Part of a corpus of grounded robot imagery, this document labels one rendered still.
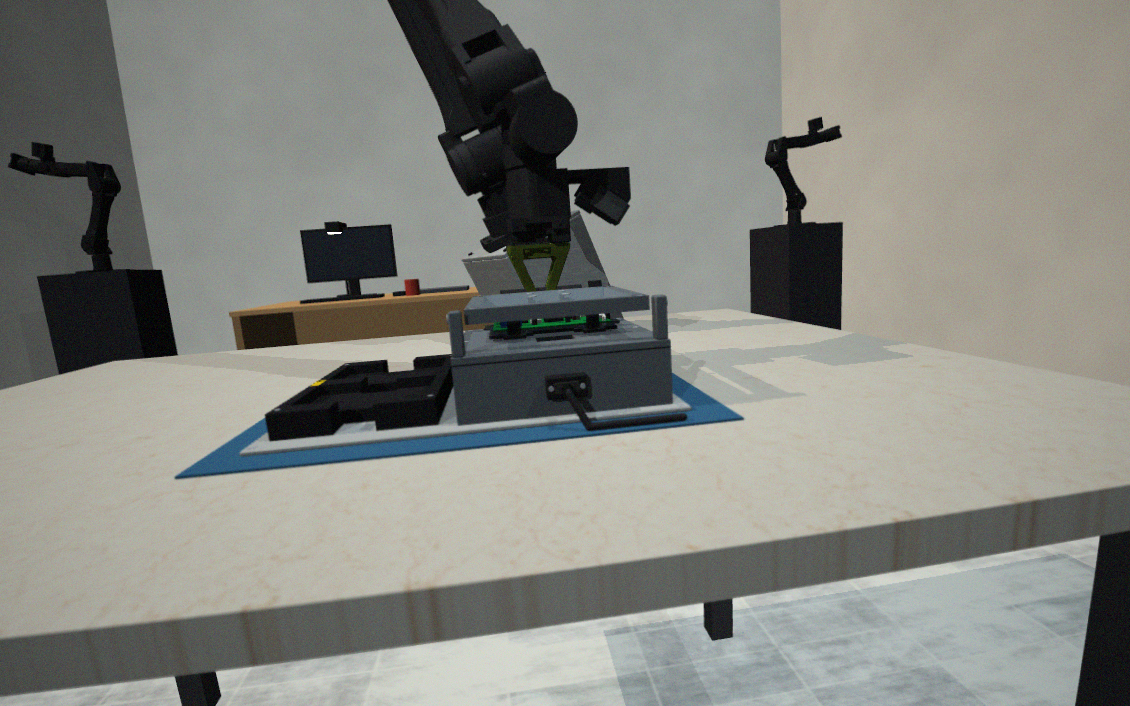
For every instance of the green circuit board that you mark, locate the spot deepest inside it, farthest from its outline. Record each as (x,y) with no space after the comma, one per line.
(548,322)

